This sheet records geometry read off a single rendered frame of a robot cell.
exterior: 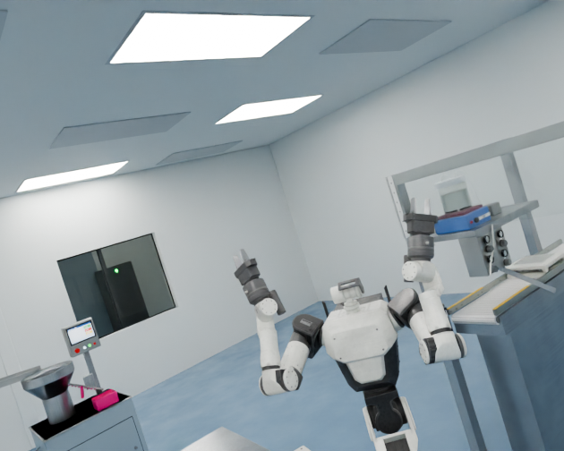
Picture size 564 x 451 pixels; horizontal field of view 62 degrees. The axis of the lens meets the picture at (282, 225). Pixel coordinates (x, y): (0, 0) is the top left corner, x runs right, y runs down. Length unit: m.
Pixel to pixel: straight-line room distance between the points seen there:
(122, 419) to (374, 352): 2.49
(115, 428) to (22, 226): 3.35
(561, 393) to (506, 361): 0.43
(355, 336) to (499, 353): 1.17
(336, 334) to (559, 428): 1.62
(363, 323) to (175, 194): 5.67
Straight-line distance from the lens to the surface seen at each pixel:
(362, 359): 1.84
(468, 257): 2.48
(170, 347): 6.98
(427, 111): 6.26
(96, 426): 3.87
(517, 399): 2.90
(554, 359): 3.07
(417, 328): 1.74
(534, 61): 5.70
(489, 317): 2.58
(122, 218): 6.83
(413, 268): 1.63
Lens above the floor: 1.75
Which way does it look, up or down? 2 degrees down
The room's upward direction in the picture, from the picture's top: 18 degrees counter-clockwise
